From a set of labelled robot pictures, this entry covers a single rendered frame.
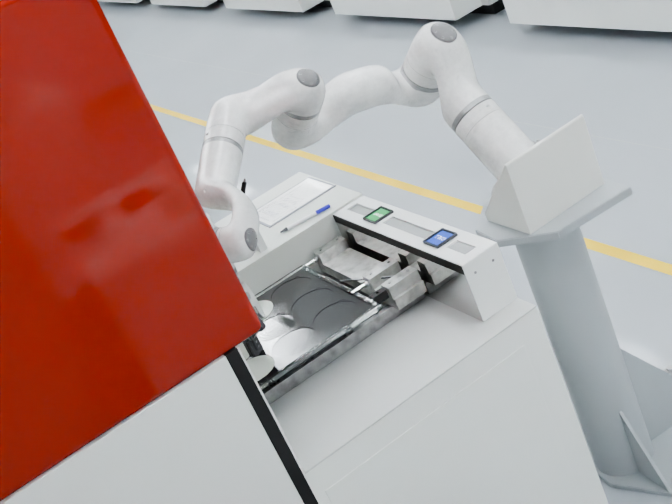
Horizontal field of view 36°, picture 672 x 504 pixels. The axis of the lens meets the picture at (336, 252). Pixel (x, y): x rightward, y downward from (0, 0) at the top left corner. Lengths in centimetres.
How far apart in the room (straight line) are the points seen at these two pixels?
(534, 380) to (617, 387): 58
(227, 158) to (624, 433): 128
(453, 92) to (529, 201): 33
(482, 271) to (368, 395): 34
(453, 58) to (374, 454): 98
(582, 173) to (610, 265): 136
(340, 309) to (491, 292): 33
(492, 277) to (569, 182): 41
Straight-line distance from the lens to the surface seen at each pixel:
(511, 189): 238
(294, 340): 223
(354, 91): 245
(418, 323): 226
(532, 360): 220
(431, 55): 252
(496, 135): 248
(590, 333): 266
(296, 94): 231
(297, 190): 277
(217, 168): 222
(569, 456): 237
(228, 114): 231
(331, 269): 250
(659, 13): 549
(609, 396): 277
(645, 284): 367
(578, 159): 248
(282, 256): 252
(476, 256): 212
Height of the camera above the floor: 195
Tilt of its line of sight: 25 degrees down
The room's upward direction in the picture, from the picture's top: 24 degrees counter-clockwise
